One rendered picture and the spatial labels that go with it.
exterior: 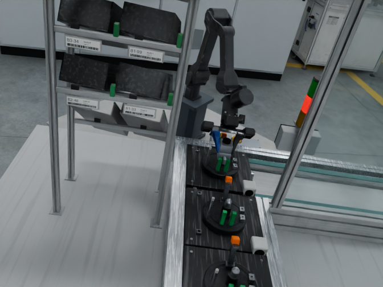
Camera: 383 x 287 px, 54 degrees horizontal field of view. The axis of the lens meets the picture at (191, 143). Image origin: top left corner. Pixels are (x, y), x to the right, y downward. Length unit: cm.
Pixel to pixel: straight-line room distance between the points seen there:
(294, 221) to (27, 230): 87
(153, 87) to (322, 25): 448
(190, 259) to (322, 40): 466
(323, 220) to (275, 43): 340
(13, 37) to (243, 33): 244
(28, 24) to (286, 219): 352
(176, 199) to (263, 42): 348
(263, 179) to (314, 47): 409
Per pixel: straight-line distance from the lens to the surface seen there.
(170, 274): 103
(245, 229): 118
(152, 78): 103
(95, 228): 125
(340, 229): 144
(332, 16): 540
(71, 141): 132
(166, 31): 96
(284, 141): 118
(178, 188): 127
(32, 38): 436
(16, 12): 431
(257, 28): 445
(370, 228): 148
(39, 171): 146
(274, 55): 465
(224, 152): 131
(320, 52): 552
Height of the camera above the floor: 179
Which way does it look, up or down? 34 degrees down
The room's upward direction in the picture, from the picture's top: 12 degrees clockwise
